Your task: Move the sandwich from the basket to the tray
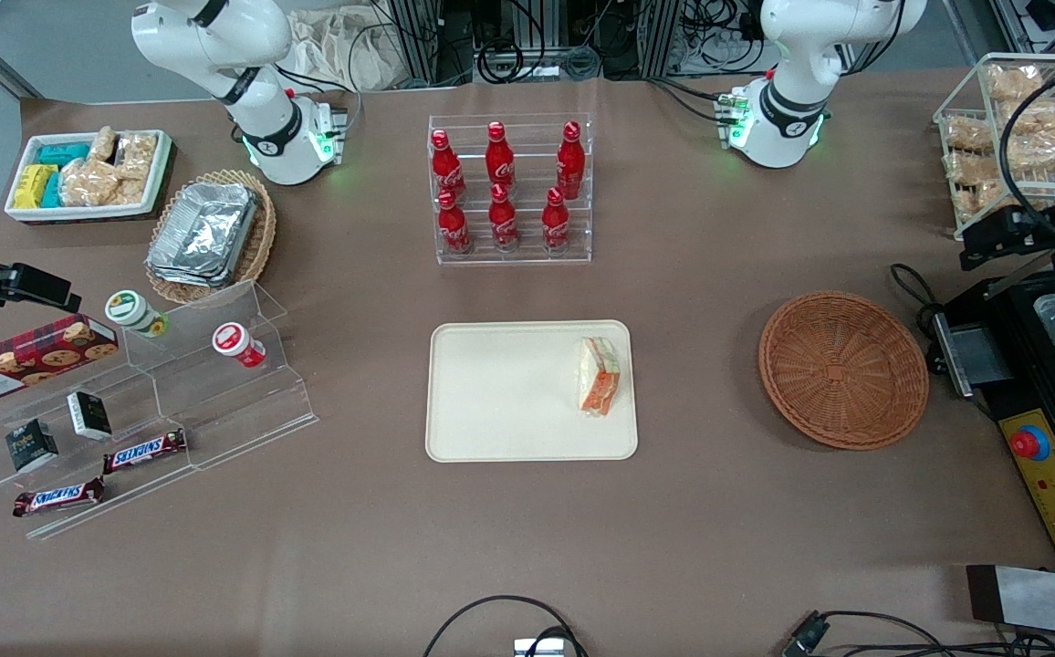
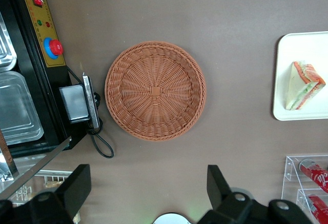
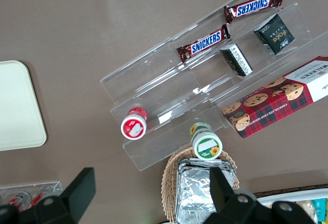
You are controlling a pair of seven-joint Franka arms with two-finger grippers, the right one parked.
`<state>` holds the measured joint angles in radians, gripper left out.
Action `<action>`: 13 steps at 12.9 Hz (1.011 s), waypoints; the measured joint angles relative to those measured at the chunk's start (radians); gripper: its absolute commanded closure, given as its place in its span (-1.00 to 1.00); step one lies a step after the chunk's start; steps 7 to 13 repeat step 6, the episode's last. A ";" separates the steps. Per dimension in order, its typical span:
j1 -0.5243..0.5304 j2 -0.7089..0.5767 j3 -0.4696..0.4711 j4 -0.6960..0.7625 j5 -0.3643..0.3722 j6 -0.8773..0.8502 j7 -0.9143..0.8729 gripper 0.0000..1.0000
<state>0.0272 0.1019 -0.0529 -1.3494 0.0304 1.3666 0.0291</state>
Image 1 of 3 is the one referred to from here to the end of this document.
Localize triangle sandwich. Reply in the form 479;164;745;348
578;337;622;418

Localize white rectangular snack tray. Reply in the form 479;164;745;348
5;130;174;224

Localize round brown wicker basket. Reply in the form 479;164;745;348
758;290;930;452

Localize oval light wicker basket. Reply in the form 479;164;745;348
144;169;277;307

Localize beige plastic serving tray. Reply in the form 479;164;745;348
425;319;639;464

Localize red tartan Walkers cookie box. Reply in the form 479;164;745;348
0;315;120;407

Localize green lidded yogurt cup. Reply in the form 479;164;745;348
105;289;170;339

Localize yellow snack packet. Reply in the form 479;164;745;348
15;164;58;209

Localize grey metal plate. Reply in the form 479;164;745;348
929;310;1014;400

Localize small black Face box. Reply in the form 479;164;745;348
5;418;60;474
67;391;113;441

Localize black sealing machine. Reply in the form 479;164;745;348
947;265;1055;571

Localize stacked aluminium foil containers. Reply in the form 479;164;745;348
146;182;259;288

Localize Snickers chocolate bar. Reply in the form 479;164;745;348
13;477;106;518
103;429;188;474

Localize red lidded yogurt cup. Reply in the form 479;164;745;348
212;322;266;370

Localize red emergency stop button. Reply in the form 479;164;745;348
1011;424;1051;464

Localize yellow control panel box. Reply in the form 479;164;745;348
998;409;1055;564

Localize grey flat mat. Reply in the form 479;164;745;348
966;564;1055;640

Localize beige cloth bag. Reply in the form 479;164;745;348
286;7;401;92

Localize red cola bottle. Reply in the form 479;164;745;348
436;189;473;255
556;121;586;200
488;182;519;252
541;187;571;252
430;129;467;200
486;121;516;188

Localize clear acrylic bottle rack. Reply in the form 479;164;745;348
427;113;593;266

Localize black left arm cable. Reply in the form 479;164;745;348
998;50;1055;229

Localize black machine power cable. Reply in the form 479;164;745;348
891;263;948;340

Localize white wire rack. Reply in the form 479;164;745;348
934;53;1055;245

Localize aluminium frame post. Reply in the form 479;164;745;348
384;0;442;85
651;0;684;78

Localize black cable with connector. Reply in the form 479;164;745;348
783;610;1055;657

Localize black cable bundle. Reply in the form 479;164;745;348
441;0;652;83

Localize black looped table cable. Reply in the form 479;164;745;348
423;595;588;657

